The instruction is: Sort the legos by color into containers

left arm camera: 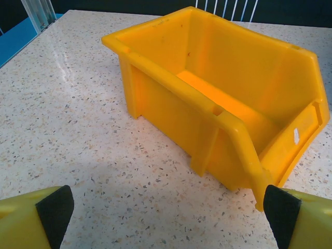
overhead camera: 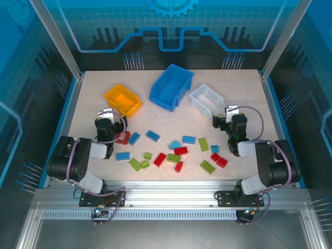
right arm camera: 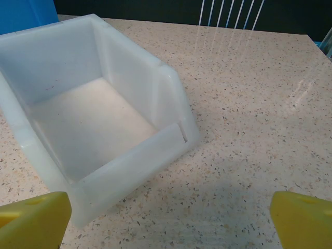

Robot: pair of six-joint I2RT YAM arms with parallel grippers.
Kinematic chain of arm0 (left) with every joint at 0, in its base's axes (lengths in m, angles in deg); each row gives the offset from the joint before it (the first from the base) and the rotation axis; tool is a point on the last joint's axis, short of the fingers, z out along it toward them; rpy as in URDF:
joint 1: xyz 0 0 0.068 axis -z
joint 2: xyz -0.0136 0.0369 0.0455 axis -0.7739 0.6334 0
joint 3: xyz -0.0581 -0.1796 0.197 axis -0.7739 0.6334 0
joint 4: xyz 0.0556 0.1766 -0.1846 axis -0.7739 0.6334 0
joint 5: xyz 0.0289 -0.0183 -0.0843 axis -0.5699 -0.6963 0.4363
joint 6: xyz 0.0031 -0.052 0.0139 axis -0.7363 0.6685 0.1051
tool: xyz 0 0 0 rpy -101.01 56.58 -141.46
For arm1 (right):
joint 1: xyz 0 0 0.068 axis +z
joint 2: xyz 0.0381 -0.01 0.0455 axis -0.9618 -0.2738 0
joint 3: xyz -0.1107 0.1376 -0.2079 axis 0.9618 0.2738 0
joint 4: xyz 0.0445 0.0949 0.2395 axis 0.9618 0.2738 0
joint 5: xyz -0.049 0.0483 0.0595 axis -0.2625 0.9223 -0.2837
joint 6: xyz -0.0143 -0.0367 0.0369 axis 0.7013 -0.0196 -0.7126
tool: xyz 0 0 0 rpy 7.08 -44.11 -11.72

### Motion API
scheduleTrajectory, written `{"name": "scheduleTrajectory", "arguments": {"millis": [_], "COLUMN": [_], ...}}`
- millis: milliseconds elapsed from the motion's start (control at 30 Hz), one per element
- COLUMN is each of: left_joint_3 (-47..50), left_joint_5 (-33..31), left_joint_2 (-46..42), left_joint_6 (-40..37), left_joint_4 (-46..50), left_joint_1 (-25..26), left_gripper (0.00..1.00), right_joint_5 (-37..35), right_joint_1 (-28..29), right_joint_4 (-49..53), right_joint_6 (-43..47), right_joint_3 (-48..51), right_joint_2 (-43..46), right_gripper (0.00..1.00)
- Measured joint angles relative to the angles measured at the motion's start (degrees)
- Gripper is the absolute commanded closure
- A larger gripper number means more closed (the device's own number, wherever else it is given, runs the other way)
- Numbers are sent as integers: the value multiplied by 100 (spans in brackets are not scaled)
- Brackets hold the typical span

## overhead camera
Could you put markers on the yellow plastic bin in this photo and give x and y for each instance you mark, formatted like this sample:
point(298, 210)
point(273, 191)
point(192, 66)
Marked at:
point(122, 99)

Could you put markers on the small blue lego brick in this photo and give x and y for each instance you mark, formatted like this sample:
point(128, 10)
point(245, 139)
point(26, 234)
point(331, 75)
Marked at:
point(214, 149)

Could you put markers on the clear white plastic bin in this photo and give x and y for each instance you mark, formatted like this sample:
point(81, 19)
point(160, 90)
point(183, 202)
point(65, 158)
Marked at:
point(205, 99)

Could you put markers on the small green lego brick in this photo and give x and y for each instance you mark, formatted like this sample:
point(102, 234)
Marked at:
point(147, 155)
point(145, 164)

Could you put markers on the rounded blue lego brick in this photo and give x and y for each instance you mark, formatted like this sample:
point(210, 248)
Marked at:
point(175, 145)

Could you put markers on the blue plastic bin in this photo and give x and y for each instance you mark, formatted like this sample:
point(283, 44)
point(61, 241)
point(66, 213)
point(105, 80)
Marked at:
point(168, 89)

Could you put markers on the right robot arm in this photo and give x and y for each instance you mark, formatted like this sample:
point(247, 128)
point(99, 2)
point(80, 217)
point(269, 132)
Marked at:
point(272, 166)

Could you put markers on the small red lego brick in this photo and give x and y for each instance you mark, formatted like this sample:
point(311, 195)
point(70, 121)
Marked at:
point(178, 167)
point(215, 156)

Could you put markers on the small LED connector board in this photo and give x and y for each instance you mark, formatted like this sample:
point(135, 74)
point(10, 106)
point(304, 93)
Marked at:
point(248, 212)
point(98, 212)

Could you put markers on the grey metal lower shelf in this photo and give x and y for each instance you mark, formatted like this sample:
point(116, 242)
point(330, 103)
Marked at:
point(166, 236)

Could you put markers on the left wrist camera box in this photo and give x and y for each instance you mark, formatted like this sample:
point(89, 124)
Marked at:
point(107, 114)

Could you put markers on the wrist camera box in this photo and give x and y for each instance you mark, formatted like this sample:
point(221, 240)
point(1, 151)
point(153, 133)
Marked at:
point(107, 114)
point(230, 111)

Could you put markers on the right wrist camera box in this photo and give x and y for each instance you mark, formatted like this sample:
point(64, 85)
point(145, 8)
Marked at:
point(230, 111)

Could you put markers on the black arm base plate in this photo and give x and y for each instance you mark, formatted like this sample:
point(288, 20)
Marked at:
point(85, 200)
point(223, 198)

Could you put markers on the wide aluminium mounting rail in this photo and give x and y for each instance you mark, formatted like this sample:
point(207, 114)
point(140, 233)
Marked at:
point(168, 194)

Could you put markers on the aluminium frame post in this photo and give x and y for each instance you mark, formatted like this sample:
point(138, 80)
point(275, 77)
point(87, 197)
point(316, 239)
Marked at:
point(282, 41)
point(59, 44)

